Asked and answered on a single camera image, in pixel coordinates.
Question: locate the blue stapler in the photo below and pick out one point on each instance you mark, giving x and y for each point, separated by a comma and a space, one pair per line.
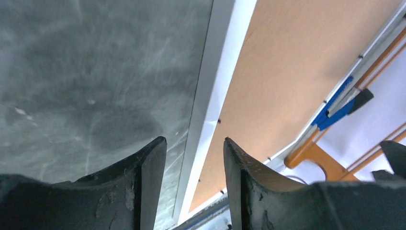
342, 104

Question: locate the white picture frame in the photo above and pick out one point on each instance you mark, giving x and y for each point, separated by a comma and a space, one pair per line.
227, 30

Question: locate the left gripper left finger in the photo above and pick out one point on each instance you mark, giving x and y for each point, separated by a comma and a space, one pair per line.
122, 196

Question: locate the orange wooden shelf rack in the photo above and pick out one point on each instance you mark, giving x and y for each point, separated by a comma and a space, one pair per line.
310, 151

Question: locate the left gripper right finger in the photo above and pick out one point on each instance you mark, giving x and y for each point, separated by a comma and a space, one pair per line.
262, 199

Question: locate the brown backing board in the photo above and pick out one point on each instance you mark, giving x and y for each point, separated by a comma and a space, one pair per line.
294, 54

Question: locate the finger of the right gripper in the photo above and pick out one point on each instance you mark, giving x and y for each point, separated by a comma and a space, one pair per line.
396, 156

